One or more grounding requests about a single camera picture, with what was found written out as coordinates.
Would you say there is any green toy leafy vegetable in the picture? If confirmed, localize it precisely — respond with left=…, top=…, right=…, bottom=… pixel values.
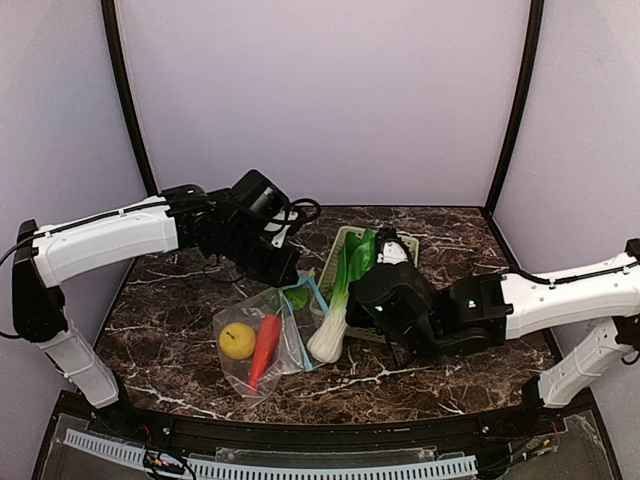
left=307, top=229, right=376, bottom=363

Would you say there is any clear zip top bag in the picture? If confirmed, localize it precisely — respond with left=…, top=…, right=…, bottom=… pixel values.
left=213, top=271, right=328, bottom=407

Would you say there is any red toy chili pepper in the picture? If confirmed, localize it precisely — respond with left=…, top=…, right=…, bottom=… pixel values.
left=248, top=287, right=311, bottom=394

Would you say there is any yellow toy lemon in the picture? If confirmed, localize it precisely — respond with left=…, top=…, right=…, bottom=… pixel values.
left=218, top=322, right=256, bottom=360

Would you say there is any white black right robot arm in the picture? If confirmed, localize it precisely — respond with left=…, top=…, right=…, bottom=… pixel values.
left=350, top=239, right=639, bottom=409

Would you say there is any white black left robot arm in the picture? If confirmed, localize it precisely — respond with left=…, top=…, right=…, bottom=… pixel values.
left=1, top=170, right=319, bottom=432

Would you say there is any pale green plastic basket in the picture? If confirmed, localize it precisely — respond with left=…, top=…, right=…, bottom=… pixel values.
left=309, top=225, right=421, bottom=345

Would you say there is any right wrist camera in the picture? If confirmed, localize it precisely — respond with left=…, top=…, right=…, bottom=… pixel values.
left=375, top=227, right=415, bottom=265

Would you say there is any black front frame rail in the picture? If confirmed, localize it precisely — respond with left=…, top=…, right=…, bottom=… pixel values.
left=116, top=407, right=532, bottom=452

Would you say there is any white slotted cable duct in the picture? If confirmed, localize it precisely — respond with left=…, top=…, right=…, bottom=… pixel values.
left=63, top=428, right=478, bottom=479

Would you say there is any black frame left post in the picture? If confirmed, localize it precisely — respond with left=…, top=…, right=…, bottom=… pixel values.
left=100, top=0, right=159, bottom=196

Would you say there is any black frame post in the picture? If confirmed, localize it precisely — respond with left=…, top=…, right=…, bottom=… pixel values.
left=100, top=0, right=159, bottom=196
left=484, top=0, right=545, bottom=217

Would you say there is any black frame right post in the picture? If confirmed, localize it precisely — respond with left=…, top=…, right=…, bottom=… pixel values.
left=484, top=0, right=545, bottom=217

